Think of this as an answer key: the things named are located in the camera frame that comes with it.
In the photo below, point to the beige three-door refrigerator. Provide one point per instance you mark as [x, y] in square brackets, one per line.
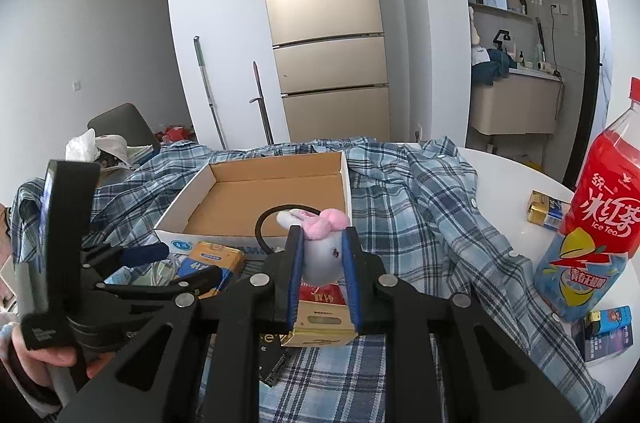
[331, 62]

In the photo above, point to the grey mop handle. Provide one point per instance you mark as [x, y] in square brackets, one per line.
[208, 90]

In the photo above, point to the person's left hand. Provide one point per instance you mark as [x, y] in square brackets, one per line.
[36, 363]

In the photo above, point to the bathroom vanity cabinet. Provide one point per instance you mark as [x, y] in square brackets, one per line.
[516, 105]

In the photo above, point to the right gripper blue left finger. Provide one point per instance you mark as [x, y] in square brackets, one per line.
[294, 250]

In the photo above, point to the red ice tea bottle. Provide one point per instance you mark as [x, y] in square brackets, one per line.
[599, 234]

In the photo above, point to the white plastic bag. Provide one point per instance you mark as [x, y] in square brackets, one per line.
[107, 150]

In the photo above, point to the teal clothes on vanity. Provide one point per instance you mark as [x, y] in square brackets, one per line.
[490, 65]

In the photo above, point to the gold red cigarette box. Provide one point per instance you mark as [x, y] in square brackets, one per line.
[323, 319]

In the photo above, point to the shallow cardboard box tray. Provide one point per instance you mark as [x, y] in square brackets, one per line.
[222, 202]

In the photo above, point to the grey chair back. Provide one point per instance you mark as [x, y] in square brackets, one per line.
[126, 121]

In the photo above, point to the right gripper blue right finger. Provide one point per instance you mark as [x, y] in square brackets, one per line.
[350, 243]

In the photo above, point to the orange blue cigarette box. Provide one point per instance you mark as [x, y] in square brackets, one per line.
[207, 254]

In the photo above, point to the blue plaid shirt cloth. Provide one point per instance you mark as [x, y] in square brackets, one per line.
[416, 209]

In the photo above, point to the white plush bunny pink bow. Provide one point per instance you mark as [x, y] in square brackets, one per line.
[322, 243]

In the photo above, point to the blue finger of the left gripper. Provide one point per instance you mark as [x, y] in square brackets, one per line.
[201, 282]
[147, 254]

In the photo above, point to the dark blue small box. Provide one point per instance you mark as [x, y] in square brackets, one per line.
[604, 333]

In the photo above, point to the red dark broom handle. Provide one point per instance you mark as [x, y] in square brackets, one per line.
[260, 101]

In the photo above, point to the gold blue box on table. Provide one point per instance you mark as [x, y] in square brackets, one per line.
[546, 211]

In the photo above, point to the black phone-like box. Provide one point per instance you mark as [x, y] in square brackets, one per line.
[273, 358]

